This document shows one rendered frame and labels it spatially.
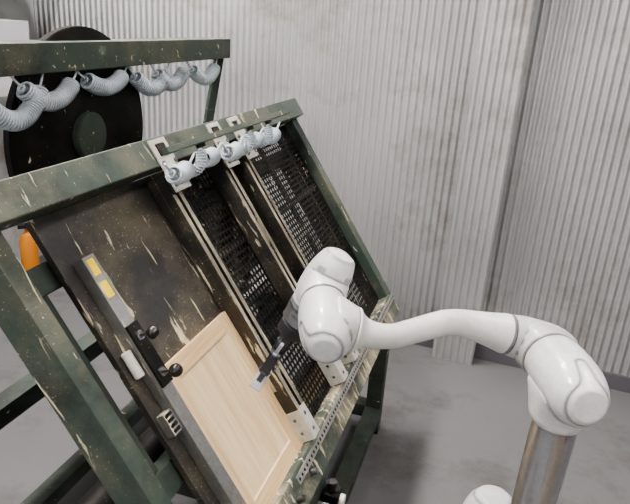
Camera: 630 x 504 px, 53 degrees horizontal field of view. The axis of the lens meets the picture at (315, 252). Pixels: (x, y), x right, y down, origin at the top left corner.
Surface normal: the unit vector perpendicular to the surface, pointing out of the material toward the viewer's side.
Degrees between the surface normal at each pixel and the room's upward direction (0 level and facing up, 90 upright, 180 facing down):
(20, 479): 0
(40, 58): 90
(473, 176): 90
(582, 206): 90
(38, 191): 56
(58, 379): 90
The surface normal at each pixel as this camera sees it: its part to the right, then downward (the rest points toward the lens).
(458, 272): -0.34, 0.31
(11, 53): 0.95, 0.17
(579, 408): 0.08, 0.26
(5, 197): 0.82, -0.39
